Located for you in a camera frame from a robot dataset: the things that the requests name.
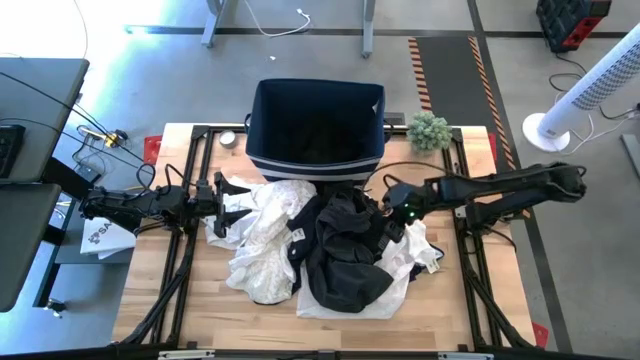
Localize white tower fan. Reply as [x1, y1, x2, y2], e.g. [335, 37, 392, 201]
[522, 35, 640, 153]

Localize black table edge rail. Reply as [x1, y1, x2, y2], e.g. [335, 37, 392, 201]
[0, 343, 640, 360]

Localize black floor cable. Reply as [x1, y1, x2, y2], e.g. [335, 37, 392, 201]
[548, 51, 640, 122]

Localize black aluminium frame struts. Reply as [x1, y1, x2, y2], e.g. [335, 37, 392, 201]
[117, 123, 251, 349]
[439, 127, 537, 350]

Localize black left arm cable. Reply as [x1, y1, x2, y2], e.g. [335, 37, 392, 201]
[135, 162, 202, 195]

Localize white thin shirt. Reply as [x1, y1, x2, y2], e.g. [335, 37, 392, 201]
[296, 219, 445, 321]

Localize black and red toolbox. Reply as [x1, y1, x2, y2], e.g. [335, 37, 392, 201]
[535, 0, 614, 54]

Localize black garment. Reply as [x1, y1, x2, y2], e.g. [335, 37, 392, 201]
[285, 187, 397, 315]

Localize white lace garment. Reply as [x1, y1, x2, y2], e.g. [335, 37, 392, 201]
[225, 179, 319, 306]

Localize small metal desk foot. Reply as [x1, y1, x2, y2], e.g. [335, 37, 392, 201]
[42, 298, 68, 319]

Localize green succulent plant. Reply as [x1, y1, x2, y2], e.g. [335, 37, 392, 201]
[405, 110, 454, 153]

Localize plain white garment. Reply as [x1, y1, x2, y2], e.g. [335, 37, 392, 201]
[203, 174, 264, 252]

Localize grey desk leg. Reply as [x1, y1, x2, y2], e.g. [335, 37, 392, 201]
[360, 0, 378, 59]
[201, 0, 227, 49]

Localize navy white-striped fabric basket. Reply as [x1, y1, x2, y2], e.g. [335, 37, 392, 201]
[243, 77, 389, 184]

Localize grey desk foot bar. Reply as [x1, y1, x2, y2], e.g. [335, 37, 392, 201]
[620, 133, 640, 181]

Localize white fan cable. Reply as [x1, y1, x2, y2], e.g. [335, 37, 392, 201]
[558, 110, 640, 157]

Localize dark grey desk top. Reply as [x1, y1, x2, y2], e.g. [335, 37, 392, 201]
[0, 182, 63, 314]

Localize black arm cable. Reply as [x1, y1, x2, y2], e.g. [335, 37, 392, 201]
[135, 162, 202, 195]
[361, 160, 454, 202]

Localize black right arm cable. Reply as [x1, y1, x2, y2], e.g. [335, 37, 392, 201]
[361, 160, 454, 202]

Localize dark hazard-striped floor mat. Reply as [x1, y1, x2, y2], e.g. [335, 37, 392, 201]
[407, 35, 534, 221]

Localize white charging cable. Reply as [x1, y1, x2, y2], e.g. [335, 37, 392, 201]
[242, 0, 312, 39]

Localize black desk cable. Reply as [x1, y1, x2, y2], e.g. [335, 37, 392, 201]
[0, 71, 157, 191]

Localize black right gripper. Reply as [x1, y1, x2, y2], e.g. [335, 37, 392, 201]
[377, 181, 433, 251]

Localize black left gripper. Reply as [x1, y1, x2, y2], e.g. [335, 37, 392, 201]
[188, 171, 254, 239]

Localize yellow and black connector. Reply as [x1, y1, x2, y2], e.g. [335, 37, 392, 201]
[79, 125, 130, 150]

